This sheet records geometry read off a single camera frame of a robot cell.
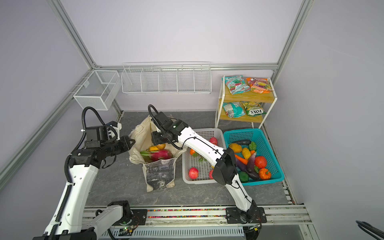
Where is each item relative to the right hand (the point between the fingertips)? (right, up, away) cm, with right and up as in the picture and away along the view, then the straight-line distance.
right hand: (156, 140), depth 80 cm
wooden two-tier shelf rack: (+61, +22, +2) cm, 65 cm away
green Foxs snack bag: (+59, +19, +17) cm, 64 cm away
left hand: (-8, 0, -7) cm, 11 cm away
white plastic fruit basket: (+22, -18, +10) cm, 30 cm away
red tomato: (+59, -13, +6) cm, 61 cm away
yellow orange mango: (-5, -6, +12) cm, 14 cm away
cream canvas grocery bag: (+3, -17, -6) cm, 18 cm away
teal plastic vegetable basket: (+63, -7, +13) cm, 65 cm away
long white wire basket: (+3, +41, +22) cm, 47 cm away
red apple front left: (+20, -19, +3) cm, 28 cm away
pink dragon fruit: (-6, -10, +7) cm, 14 cm away
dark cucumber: (+53, -3, +17) cm, 56 cm away
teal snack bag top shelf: (+45, +31, +5) cm, 55 cm away
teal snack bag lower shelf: (+46, +18, +16) cm, 52 cm away
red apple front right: (+27, -10, -24) cm, 38 cm away
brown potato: (+4, -3, -3) cm, 6 cm away
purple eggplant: (+52, -17, +2) cm, 55 cm away
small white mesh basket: (-43, +31, +17) cm, 56 cm away
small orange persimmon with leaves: (+20, -9, +11) cm, 25 cm away
